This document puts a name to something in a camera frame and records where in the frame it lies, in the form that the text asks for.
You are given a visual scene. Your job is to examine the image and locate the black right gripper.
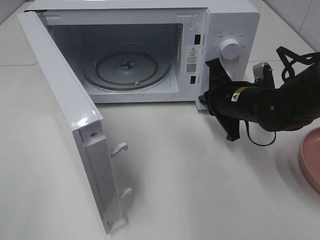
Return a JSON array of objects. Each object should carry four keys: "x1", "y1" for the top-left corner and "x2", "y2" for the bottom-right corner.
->
[{"x1": 202, "y1": 58, "x2": 250, "y2": 141}]

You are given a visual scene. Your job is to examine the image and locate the pink plate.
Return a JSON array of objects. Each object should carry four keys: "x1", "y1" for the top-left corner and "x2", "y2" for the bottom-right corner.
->
[{"x1": 298, "y1": 127, "x2": 320, "y2": 194}]

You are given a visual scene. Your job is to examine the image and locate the white microwave door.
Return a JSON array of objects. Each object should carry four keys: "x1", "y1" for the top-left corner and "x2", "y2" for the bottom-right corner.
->
[{"x1": 17, "y1": 11, "x2": 133, "y2": 234}]

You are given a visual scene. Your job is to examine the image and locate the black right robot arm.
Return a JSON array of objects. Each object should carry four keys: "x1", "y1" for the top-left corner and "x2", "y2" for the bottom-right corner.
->
[{"x1": 198, "y1": 58, "x2": 320, "y2": 142}]

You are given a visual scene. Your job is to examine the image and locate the upper white power knob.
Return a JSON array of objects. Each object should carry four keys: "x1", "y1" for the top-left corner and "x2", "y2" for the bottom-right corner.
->
[{"x1": 219, "y1": 37, "x2": 241, "y2": 60}]

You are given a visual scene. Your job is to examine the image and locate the glass microwave turntable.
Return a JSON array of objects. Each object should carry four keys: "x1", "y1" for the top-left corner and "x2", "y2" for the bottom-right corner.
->
[{"x1": 82, "y1": 42, "x2": 172, "y2": 92}]

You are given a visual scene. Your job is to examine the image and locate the white microwave oven body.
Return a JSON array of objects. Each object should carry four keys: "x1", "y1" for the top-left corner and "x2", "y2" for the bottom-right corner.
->
[{"x1": 23, "y1": 0, "x2": 260, "y2": 110}]

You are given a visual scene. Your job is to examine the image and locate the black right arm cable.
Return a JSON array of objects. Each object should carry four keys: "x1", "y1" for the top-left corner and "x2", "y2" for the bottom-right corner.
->
[{"x1": 243, "y1": 46, "x2": 320, "y2": 146}]

